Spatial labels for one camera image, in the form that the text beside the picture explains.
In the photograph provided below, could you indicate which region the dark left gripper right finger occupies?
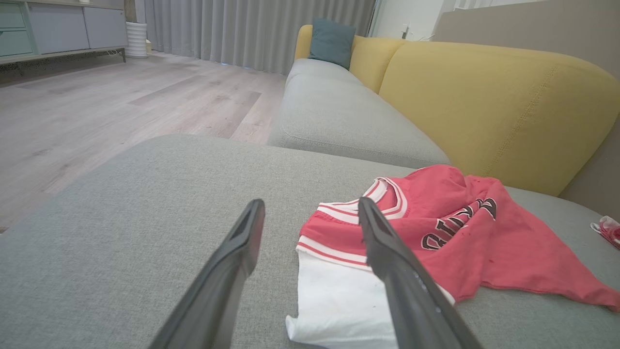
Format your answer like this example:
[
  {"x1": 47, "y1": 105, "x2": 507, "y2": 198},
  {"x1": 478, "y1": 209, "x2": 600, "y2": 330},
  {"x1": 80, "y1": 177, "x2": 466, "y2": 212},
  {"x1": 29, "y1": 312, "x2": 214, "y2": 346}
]
[{"x1": 357, "y1": 196, "x2": 485, "y2": 349}]

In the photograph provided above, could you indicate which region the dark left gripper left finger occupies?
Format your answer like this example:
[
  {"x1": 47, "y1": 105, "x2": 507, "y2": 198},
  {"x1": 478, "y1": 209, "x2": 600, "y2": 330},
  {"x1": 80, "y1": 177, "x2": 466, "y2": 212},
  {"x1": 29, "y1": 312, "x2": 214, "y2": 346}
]
[{"x1": 148, "y1": 199, "x2": 266, "y2": 349}]

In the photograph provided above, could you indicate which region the red basketball jersey white trim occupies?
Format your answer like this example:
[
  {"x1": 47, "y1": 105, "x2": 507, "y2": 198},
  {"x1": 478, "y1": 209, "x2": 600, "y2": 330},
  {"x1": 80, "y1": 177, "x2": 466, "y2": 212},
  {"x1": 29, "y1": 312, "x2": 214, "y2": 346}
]
[{"x1": 285, "y1": 164, "x2": 620, "y2": 349}]

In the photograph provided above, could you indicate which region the red shorts white trim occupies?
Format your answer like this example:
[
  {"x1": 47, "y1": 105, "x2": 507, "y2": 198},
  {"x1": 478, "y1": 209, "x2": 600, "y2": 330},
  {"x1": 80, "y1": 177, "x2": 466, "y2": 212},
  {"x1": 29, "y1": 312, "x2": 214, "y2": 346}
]
[{"x1": 589, "y1": 216, "x2": 620, "y2": 251}]

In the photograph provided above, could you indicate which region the grey fabric sofa chaise seat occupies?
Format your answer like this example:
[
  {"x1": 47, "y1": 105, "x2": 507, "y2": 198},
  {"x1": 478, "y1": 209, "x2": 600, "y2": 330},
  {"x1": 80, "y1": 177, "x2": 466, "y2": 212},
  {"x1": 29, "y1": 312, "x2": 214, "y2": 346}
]
[{"x1": 0, "y1": 134, "x2": 620, "y2": 349}]

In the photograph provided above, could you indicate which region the grey sofa seat cushion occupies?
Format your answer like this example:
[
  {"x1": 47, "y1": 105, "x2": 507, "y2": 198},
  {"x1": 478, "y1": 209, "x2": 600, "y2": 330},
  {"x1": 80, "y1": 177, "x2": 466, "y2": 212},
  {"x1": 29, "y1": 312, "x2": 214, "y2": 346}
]
[{"x1": 268, "y1": 58, "x2": 451, "y2": 169}]

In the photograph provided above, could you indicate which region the wide yellow sofa backrest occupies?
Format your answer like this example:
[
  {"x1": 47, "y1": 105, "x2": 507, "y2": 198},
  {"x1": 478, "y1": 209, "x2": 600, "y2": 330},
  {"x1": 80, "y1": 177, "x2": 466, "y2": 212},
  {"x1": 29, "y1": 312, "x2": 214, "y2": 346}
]
[{"x1": 379, "y1": 41, "x2": 620, "y2": 197}]

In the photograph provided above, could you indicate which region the narrow yellow sofa backrest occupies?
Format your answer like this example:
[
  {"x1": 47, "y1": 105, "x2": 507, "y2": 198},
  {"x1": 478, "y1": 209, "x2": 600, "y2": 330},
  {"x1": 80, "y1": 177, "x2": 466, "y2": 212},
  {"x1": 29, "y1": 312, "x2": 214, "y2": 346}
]
[{"x1": 349, "y1": 35, "x2": 407, "y2": 95}]

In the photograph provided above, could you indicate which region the yellow sofa armrest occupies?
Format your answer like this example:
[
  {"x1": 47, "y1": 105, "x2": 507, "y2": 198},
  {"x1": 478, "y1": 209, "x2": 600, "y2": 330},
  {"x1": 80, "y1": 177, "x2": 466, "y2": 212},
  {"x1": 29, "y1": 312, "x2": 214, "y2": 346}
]
[{"x1": 294, "y1": 24, "x2": 314, "y2": 61}]

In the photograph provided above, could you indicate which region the white ribbed plant pot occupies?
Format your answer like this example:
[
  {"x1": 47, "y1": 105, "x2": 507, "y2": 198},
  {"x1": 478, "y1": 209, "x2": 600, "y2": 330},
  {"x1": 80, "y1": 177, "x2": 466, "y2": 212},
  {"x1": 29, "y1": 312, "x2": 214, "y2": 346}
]
[{"x1": 125, "y1": 21, "x2": 148, "y2": 59}]

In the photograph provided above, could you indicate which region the grey pleated curtain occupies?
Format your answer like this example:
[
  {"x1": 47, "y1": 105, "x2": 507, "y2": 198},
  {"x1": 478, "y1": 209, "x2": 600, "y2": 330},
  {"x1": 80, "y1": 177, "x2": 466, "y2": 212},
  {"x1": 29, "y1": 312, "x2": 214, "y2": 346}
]
[{"x1": 144, "y1": 0, "x2": 377, "y2": 76}]

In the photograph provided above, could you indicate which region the teal throw pillow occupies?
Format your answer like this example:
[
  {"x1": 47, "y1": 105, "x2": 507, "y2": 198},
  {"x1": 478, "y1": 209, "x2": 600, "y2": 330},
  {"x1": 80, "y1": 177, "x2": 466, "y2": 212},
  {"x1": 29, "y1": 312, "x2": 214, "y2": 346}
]
[{"x1": 308, "y1": 18, "x2": 357, "y2": 70}]

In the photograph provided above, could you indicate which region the grey green sideboard cabinet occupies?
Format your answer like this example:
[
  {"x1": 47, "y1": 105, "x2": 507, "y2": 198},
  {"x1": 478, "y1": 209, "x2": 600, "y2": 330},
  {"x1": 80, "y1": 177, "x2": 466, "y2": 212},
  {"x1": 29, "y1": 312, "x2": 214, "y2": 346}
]
[{"x1": 0, "y1": 0, "x2": 129, "y2": 66}]

